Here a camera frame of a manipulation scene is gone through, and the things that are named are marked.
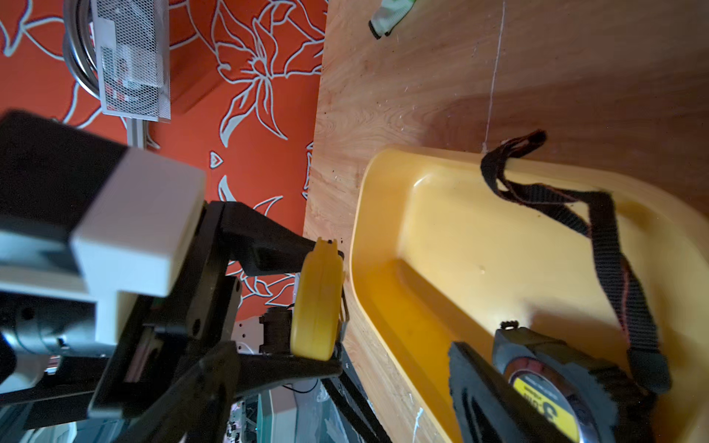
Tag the white mesh wall basket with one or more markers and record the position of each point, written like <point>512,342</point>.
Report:
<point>118,51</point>

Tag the yellow plastic tray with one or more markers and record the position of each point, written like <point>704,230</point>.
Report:
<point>437,257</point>

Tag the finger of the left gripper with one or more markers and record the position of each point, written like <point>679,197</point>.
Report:
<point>258,244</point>
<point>259,373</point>

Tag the round yellow tape measure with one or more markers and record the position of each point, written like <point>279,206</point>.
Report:
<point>316,314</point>

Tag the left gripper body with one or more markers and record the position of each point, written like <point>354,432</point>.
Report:
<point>164,336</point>

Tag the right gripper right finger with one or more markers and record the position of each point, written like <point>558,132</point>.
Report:
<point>487,407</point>

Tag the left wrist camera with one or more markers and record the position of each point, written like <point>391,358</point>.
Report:
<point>119,219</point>

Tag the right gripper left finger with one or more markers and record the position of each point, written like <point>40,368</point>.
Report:
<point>197,407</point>

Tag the black deli tape measure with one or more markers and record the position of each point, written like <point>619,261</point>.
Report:
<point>586,398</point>

